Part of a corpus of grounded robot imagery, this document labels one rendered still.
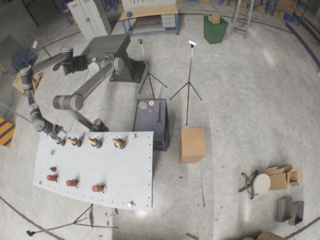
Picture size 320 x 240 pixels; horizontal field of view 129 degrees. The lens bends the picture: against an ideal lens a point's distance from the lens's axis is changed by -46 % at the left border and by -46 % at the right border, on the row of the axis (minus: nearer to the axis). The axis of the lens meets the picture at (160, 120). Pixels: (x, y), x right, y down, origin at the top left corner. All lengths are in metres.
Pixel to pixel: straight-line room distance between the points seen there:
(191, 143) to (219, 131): 1.26
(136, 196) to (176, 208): 1.47
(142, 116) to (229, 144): 1.82
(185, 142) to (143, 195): 0.87
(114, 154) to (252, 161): 2.59
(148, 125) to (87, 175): 1.05
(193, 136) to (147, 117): 0.70
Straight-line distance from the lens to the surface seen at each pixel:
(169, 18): 4.85
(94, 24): 5.75
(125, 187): 1.40
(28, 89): 2.05
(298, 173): 3.01
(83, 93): 1.45
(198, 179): 2.71
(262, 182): 2.68
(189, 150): 1.80
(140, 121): 2.03
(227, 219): 3.00
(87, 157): 1.62
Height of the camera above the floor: 2.68
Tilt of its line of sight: 65 degrees down
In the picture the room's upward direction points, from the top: 14 degrees counter-clockwise
